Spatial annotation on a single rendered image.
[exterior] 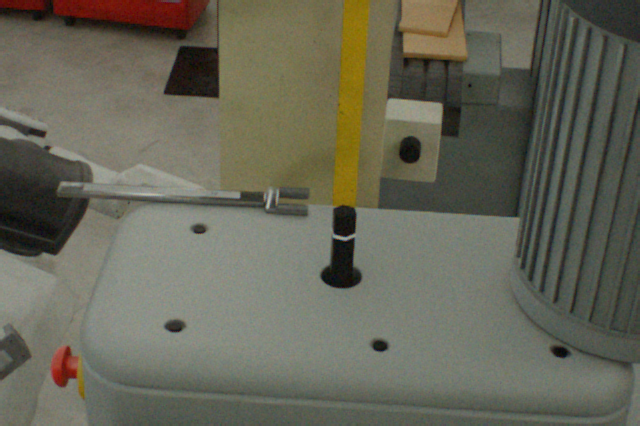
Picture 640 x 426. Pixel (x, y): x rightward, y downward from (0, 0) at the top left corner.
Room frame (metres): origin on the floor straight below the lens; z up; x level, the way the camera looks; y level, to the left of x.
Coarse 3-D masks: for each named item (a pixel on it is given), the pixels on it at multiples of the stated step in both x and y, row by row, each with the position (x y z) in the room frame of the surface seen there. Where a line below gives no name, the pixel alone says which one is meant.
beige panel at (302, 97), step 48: (240, 0) 2.55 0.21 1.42; (288, 0) 2.55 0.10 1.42; (336, 0) 2.54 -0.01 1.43; (384, 0) 2.54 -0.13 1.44; (240, 48) 2.55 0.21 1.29; (288, 48) 2.54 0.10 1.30; (336, 48) 2.54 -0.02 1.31; (384, 48) 2.54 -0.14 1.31; (240, 96) 2.55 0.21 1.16; (288, 96) 2.54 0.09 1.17; (336, 96) 2.54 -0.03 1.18; (384, 96) 2.54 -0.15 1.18; (240, 144) 2.55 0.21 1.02; (288, 144) 2.54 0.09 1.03; (336, 144) 2.54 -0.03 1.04; (336, 192) 2.54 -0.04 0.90
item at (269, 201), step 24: (72, 192) 0.93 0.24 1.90; (96, 192) 0.93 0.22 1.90; (120, 192) 0.93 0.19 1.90; (144, 192) 0.93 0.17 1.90; (168, 192) 0.93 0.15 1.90; (192, 192) 0.93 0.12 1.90; (216, 192) 0.94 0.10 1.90; (240, 192) 0.94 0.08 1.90; (264, 192) 0.94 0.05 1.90; (288, 192) 0.94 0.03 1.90
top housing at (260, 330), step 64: (128, 256) 0.83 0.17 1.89; (192, 256) 0.84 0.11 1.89; (256, 256) 0.84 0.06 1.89; (320, 256) 0.85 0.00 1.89; (384, 256) 0.85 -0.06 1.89; (448, 256) 0.86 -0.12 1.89; (512, 256) 0.86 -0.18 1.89; (128, 320) 0.74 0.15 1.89; (192, 320) 0.75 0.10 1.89; (256, 320) 0.75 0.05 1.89; (320, 320) 0.76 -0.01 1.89; (384, 320) 0.76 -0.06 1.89; (448, 320) 0.77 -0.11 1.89; (512, 320) 0.77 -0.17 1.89; (128, 384) 0.70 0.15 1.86; (192, 384) 0.69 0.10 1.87; (256, 384) 0.69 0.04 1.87; (320, 384) 0.69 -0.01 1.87; (384, 384) 0.69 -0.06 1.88; (448, 384) 0.69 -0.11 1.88; (512, 384) 0.70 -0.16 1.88; (576, 384) 0.70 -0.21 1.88
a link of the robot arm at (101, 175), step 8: (32, 136) 1.43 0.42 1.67; (40, 136) 1.45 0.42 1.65; (40, 144) 1.44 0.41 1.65; (48, 144) 1.47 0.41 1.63; (56, 152) 1.44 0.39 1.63; (64, 152) 1.45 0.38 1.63; (72, 152) 1.46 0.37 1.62; (96, 168) 1.43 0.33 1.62; (104, 168) 1.44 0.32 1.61; (96, 176) 1.41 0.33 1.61; (104, 176) 1.41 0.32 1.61; (96, 200) 1.39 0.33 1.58; (88, 208) 1.40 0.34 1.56; (96, 208) 1.39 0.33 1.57
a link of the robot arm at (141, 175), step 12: (132, 168) 1.42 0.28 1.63; (144, 168) 1.41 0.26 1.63; (120, 180) 1.40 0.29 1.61; (132, 180) 1.40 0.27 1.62; (144, 180) 1.40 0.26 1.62; (156, 180) 1.40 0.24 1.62; (168, 180) 1.40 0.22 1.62; (180, 180) 1.40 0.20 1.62; (108, 204) 1.39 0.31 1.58; (120, 204) 1.40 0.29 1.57; (120, 216) 1.41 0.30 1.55
